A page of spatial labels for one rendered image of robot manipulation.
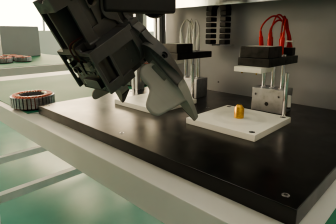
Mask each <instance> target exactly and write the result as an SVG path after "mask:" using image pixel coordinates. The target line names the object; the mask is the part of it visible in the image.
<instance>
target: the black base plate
mask: <svg viewBox="0 0 336 224"><path fill-rule="evenodd" d="M115 99H119V97H118V96H117V94H116V93H115V92H114V93H113V94H110V93H107V94H106V95H104V96H102V97H100V98H98V99H93V97H92V96H89V97H83V98H78V99H72V100H66V101H60V102H54V103H48V104H43V105H38V113H39V114H40V115H43V116H45V117H47V118H49V119H52V120H54V121H56V122H58V123H60V124H63V125H65V126H67V127H69V128H72V129H74V130H76V131H78V132H81V133H83V134H85V135H87V136H90V137H92V138H94V139H96V140H98V141H101V142H103V143H105V144H107V145H110V146H112V147H114V148H116V149H119V150H121V151H123V152H125V153H127V154H130V155H132V156H134V157H136V158H139V159H141V160H143V161H145V162H148V163H150V164H152V165H154V166H156V167H159V168H161V169H163V170H165V171H168V172H170V173H172V174H174V175H177V176H179V177H181V178H183V179H185V180H188V181H190V182H192V183H194V184H197V185H199V186H201V187H203V188H206V189H208V190H210V191H212V192H214V193H217V194H219V195H221V196H223V197H226V198H228V199H230V200H232V201H235V202H237V203H239V204H241V205H244V206H246V207H248V208H250V209H252V210H255V211H257V212H259V213H261V214H264V215H266V216H268V217H270V218H273V219H275V220H277V221H279V222H281V223H284V224H299V223H300V222H301V220H302V219H303V218H304V217H305V216H306V214H307V213H308V212H309V211H310V210H311V208H312V207H313V206H314V205H315V204H316V202H317V201H318V200H319V199H320V198H321V196H322V195H323V194H324V193H325V192H326V190H327V189H328V188H329V187H330V186H331V184H332V183H333V182H334V181H335V180H336V110H332V109H326V108H320V107H314V106H307V105H301V104H295V103H291V109H290V111H288V112H287V113H286V117H291V120H290V123H289V124H287V125H285V126H283V127H281V128H279V129H278V130H276V131H274V132H272V133H270V134H268V135H266V136H264V137H263V138H261V139H259V140H257V141H255V142H253V141H250V140H246V139H242V138H239V137H235V136H232V135H228V134H224V133H221V132H217V131H213V130H210V129H206V128H202V127H199V126H195V125H191V124H188V123H186V118H188V117H190V116H189V115H188V114H187V113H186V112H185V111H184V110H183V108H182V107H180V108H176V109H173V110H169V111H167V112H166V113H164V114H162V115H160V116H155V115H152V114H151V113H148V112H144V111H141V110H137V109H133V108H130V107H126V106H122V105H119V104H115ZM194 99H196V103H195V104H194V105H195V108H196V111H197V114H201V113H204V112H207V111H210V110H214V109H217V108H220V107H223V106H226V105H229V106H234V107H235V106H236V105H237V104H242V106H243V107H244V108H245V109H250V110H255V109H252V97H251V96H245V95H239V94H233V93H227V92H220V91H214V90H208V89H207V96H203V97H199V98H194ZM255 111H260V110H255ZM260 112H265V113H270V114H276V113H271V112H266V111H260ZM276 115H281V116H282V114H276Z"/></svg>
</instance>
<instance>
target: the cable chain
mask: <svg viewBox="0 0 336 224"><path fill-rule="evenodd" d="M218 7H220V15H221V17H220V21H221V22H220V25H219V26H220V27H231V23H230V21H231V17H230V16H231V13H232V12H231V10H232V8H231V5H230V4H229V5H216V6H207V8H206V11H207V12H206V16H209V17H206V22H216V21H217V18H216V16H217V10H218ZM206 27H207V28H206V33H216V32H217V29H216V27H217V23H206ZM219 32H220V33H230V32H231V29H230V28H220V29H219ZM205 38H206V40H205V43H206V44H207V46H219V45H220V46H233V45H234V44H230V40H226V39H230V34H220V35H219V38H220V39H224V40H219V44H216V40H215V38H216V34H206V35H205Z"/></svg>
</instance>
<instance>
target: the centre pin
mask: <svg viewBox="0 0 336 224"><path fill-rule="evenodd" d="M234 118H236V119H243V118H244V107H243V106H242V104H237V105H236V106H235V108H234Z"/></svg>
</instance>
